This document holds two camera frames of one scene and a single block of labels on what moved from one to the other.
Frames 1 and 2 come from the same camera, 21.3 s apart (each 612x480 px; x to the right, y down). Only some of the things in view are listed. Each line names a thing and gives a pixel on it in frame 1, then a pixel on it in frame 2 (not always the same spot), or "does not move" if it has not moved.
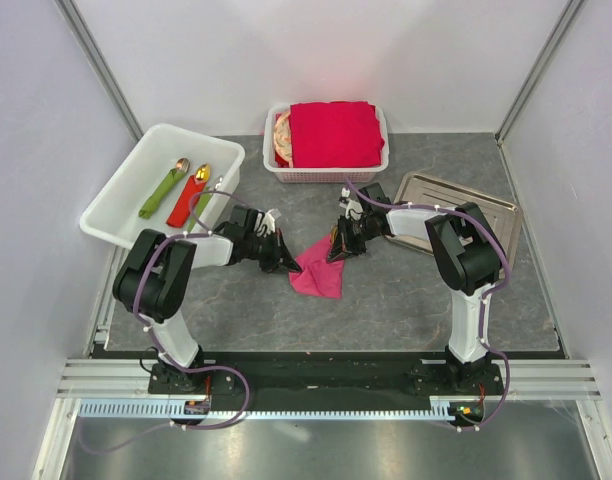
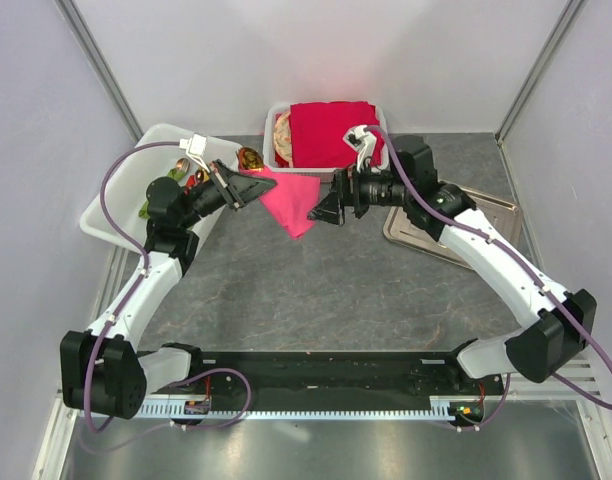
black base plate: x=328 y=375 does not move
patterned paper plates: x=282 y=136 does not move
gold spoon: x=334 y=231 -> x=249 y=159
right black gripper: x=344 y=244 -> x=347 y=183
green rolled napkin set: x=173 y=176 does not move
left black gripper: x=280 y=256 -> x=241 y=188
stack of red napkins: x=333 y=135 does not move
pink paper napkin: x=318 y=277 -> x=293 y=199
